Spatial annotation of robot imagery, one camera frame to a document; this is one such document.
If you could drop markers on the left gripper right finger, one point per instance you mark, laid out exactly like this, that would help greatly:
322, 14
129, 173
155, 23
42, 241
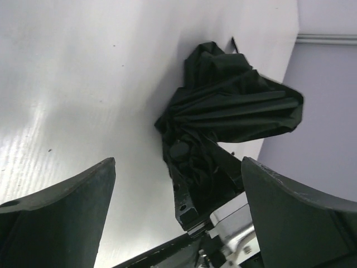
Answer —
297, 225

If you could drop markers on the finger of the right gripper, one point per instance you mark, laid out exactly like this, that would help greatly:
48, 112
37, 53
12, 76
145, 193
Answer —
223, 164
184, 185

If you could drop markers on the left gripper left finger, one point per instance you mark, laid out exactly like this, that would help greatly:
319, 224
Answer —
60, 226

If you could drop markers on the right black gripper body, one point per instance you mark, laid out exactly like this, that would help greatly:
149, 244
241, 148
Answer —
229, 241

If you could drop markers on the black folding umbrella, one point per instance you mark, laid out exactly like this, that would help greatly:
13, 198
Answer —
223, 99

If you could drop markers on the right aluminium frame post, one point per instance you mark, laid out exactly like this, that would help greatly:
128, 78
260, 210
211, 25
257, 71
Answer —
325, 39

